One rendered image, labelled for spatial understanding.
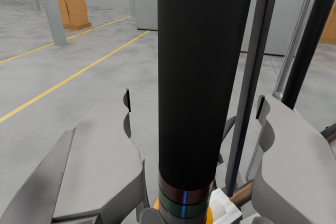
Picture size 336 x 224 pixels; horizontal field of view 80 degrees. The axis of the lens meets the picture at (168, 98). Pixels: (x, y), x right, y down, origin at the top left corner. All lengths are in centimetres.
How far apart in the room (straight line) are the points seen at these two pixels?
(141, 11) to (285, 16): 455
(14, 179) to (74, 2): 668
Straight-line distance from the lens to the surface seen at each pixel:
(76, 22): 849
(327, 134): 32
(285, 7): 576
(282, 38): 589
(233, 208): 21
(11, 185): 254
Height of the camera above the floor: 170
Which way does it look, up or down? 31 degrees down
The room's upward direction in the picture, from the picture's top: 1 degrees clockwise
